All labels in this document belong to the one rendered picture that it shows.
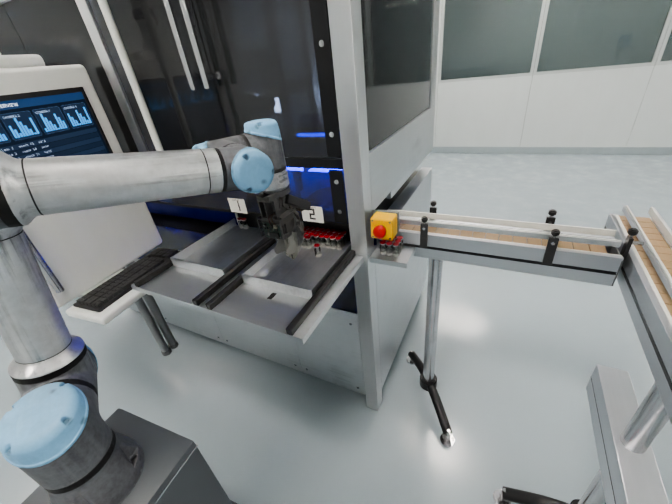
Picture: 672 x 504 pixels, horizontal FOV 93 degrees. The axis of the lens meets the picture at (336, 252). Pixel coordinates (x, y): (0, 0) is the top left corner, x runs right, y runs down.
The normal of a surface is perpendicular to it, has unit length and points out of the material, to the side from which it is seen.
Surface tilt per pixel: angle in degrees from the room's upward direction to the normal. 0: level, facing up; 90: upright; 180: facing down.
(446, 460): 0
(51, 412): 7
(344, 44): 90
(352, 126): 90
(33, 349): 90
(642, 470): 0
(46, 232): 90
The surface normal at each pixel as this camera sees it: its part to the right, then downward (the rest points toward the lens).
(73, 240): 0.93, 0.09
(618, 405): -0.11, -0.85
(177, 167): 0.54, -0.05
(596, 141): -0.44, 0.51
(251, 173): 0.58, 0.36
